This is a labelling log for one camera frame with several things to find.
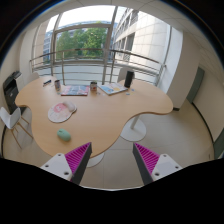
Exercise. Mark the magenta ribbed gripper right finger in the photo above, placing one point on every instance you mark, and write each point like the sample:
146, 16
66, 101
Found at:
153, 166

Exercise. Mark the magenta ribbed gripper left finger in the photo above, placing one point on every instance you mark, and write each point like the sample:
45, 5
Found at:
70, 166

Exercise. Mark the mint green computer mouse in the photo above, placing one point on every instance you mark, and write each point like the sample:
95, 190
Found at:
63, 134

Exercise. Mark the pink white mouse pad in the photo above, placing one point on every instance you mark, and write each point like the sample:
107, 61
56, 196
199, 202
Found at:
61, 111

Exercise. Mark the white round table base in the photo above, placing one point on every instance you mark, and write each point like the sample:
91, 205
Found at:
134, 130

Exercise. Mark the wooden curved table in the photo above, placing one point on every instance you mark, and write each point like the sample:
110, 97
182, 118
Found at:
99, 118

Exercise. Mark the colourful book left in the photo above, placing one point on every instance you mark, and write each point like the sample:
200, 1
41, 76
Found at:
75, 90

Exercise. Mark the colourful book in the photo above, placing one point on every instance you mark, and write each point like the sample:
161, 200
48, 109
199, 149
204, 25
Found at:
75, 90
112, 88

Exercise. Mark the white chair wooden legs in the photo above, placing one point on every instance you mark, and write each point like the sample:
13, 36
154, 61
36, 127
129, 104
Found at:
12, 120

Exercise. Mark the patterned mug centre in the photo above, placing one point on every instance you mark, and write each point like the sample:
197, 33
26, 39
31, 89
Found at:
93, 86

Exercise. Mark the colourful book right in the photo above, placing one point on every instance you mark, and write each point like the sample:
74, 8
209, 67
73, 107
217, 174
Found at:
112, 88

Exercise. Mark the patterned cup left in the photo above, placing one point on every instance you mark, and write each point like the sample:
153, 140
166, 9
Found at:
57, 85

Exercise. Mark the black cylindrical bottle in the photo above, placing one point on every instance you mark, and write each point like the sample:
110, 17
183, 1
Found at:
128, 79

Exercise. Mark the white chair behind table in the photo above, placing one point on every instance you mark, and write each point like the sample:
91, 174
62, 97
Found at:
123, 72

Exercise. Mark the metal balcony railing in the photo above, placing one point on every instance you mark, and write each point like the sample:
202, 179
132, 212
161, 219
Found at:
83, 65

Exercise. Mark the black printer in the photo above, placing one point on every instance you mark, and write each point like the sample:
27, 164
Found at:
11, 87

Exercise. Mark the dark door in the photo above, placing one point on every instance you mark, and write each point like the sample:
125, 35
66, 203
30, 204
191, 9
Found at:
196, 85

